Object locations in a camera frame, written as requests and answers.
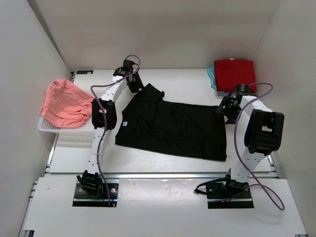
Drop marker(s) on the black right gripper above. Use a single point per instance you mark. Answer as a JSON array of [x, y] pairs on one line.
[[224, 109]]

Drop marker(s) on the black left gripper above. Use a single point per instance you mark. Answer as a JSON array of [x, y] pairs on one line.
[[136, 85]]

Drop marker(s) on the black t-shirt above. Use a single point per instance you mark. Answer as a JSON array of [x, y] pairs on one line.
[[152, 124]]

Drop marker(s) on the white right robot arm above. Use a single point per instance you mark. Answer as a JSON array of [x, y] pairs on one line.
[[262, 136]]

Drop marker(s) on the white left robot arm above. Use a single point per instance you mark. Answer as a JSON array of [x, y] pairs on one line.
[[104, 120]]

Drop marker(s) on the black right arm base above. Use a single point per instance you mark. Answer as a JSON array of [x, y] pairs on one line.
[[222, 192]]

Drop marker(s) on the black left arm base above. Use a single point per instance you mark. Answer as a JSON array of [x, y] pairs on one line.
[[96, 195]]

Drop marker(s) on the red folded t-shirt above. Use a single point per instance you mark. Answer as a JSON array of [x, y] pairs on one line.
[[230, 73]]

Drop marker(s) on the teal folded t-shirt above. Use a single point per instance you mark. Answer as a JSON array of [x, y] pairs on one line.
[[211, 74]]

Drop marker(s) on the pink t-shirt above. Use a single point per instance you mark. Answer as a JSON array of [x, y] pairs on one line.
[[66, 105]]

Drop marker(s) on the white plastic basket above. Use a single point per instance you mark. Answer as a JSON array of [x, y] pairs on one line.
[[82, 134]]

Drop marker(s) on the aluminium table rail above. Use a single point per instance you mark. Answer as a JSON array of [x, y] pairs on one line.
[[271, 174]]

